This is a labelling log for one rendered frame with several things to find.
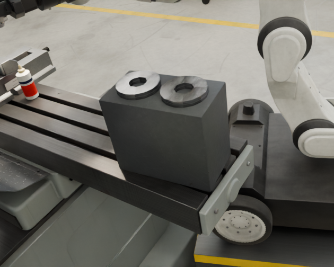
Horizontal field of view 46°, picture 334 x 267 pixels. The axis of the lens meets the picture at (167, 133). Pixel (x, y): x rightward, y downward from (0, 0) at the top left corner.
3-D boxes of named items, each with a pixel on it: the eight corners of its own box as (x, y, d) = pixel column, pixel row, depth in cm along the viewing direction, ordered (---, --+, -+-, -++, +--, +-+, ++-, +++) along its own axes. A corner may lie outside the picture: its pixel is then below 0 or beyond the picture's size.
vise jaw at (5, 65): (-4, 61, 128) (-9, 50, 126) (19, 67, 121) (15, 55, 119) (-19, 70, 124) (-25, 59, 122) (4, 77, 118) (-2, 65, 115)
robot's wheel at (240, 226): (272, 236, 131) (272, 195, 119) (272, 248, 128) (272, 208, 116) (212, 231, 137) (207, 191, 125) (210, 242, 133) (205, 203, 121)
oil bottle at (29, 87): (33, 91, 122) (19, 60, 116) (42, 94, 120) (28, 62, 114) (23, 98, 120) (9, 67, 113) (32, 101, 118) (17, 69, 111)
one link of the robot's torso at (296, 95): (340, 119, 137) (303, -8, 113) (346, 159, 122) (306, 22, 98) (295, 130, 143) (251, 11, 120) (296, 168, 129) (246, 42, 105)
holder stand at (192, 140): (145, 136, 96) (128, 63, 84) (231, 154, 86) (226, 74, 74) (119, 169, 88) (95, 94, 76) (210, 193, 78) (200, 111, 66)
